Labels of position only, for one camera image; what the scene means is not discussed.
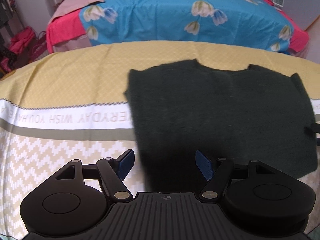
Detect pink wire basket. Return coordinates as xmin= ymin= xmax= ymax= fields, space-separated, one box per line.
xmin=30 ymin=31 xmax=48 ymax=61

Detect pink blanket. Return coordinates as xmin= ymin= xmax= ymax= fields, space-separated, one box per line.
xmin=47 ymin=0 xmax=118 ymax=25

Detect blue floral quilt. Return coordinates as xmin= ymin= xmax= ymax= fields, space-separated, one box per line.
xmin=79 ymin=0 xmax=298 ymax=52

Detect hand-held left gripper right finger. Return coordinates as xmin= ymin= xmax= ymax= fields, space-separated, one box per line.
xmin=195 ymin=149 xmax=272 ymax=202

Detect yellow patterned bed sheet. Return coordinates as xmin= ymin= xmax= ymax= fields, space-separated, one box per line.
xmin=0 ymin=41 xmax=320 ymax=240

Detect red clothes pile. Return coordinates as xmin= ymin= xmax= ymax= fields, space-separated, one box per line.
xmin=9 ymin=26 xmax=35 ymax=54

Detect dark green sweater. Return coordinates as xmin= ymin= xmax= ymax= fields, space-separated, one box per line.
xmin=124 ymin=59 xmax=318 ymax=193

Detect hanging dark clothes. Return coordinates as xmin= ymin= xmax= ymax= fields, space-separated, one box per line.
xmin=0 ymin=0 xmax=18 ymax=38

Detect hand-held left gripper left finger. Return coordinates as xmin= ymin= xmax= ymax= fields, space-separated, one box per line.
xmin=54 ymin=149 xmax=135 ymax=202

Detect grey board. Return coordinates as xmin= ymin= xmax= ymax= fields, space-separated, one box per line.
xmin=271 ymin=0 xmax=320 ymax=32

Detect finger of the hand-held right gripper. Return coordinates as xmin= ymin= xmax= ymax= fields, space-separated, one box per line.
xmin=305 ymin=122 xmax=320 ymax=147

